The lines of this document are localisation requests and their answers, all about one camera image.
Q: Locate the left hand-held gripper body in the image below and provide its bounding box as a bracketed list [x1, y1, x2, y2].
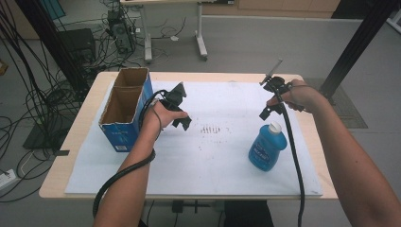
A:
[160, 80, 188, 112]

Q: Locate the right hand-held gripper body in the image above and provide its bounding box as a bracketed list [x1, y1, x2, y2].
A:
[259, 58, 295, 96]

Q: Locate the blue bottle with white cap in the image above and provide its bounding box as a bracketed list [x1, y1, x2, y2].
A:
[248, 121, 288, 173]

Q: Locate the blue cardboard box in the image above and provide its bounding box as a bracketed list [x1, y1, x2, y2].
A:
[98, 66, 154, 153]

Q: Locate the person's left hand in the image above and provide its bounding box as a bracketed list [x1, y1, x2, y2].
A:
[142, 100, 189, 135]

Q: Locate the person's right hand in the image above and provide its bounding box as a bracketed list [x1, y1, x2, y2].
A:
[266, 79, 328, 115]

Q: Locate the white table mat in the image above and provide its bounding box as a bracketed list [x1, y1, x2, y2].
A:
[64, 79, 323, 197]

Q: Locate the white desk with legs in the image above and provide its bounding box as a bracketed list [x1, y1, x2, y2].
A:
[120, 0, 235, 62]

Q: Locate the dark floor mat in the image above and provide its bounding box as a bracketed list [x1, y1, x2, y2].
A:
[304, 78, 369, 130]

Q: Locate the computer tower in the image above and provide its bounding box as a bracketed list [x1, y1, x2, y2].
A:
[106, 9, 137, 55]

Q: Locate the wooden table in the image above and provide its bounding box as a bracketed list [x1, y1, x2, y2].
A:
[38, 71, 339, 201]

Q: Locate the person's black clothing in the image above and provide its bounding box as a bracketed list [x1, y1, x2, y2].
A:
[222, 200, 275, 227]

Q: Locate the black box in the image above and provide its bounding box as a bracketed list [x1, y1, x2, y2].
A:
[59, 27, 96, 64]

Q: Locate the black floor plate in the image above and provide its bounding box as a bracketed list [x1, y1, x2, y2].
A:
[22, 118, 79, 151]

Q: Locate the white power strip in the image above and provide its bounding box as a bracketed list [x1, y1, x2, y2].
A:
[0, 168, 17, 191]

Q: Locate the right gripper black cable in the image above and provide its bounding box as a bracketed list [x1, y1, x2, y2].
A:
[273, 85, 306, 227]

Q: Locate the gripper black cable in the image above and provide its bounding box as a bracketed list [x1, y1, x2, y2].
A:
[92, 89, 168, 219]
[273, 85, 306, 227]

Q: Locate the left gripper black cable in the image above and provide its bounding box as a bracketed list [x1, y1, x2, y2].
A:
[92, 89, 168, 219]

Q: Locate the black table frame bracket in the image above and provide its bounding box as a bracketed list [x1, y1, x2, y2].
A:
[171, 200, 212, 215]

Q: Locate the black metal stand post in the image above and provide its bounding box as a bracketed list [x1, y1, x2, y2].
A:
[14, 0, 91, 94]
[319, 0, 401, 103]

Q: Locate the bundle of black cables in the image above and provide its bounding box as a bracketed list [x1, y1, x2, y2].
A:
[0, 0, 105, 202]

